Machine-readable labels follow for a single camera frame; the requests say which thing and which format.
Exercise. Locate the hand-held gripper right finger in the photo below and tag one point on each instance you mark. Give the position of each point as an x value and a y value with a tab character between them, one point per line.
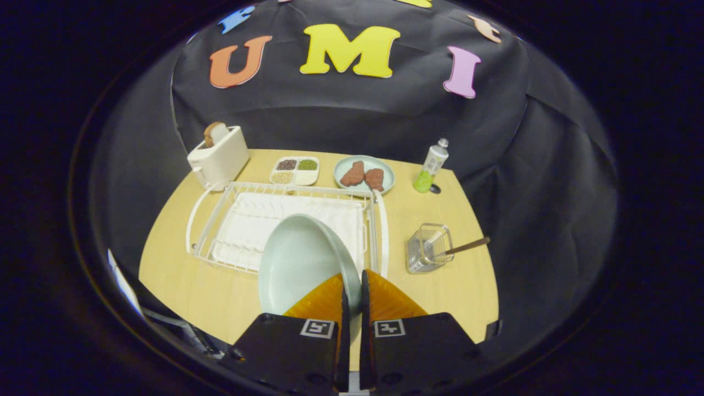
365	352

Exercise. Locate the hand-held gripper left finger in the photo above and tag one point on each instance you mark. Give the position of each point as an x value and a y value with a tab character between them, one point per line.
345	357

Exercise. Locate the pale green food plate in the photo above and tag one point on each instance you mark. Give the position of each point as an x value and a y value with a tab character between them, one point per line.
385	168

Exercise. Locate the black table clamp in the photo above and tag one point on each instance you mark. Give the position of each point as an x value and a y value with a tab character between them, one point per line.
493	329

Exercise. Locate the white ribbed drain tray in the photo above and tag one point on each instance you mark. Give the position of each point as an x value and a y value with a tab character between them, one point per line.
247	220

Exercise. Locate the brown meat piece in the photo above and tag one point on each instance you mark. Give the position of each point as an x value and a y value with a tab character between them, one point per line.
353	174
374	179

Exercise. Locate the white divided condiment tray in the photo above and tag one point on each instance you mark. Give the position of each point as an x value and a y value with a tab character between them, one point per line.
307	177

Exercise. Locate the green drink bottle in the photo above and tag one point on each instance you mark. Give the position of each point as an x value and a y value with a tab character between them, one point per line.
432	165

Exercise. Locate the white toaster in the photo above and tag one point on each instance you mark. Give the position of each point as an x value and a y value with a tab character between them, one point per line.
223	159

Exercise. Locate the black backdrop cloth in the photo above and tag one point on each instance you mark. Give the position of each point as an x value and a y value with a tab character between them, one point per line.
330	110

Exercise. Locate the bread slice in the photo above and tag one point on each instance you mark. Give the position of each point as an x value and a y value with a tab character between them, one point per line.
217	133

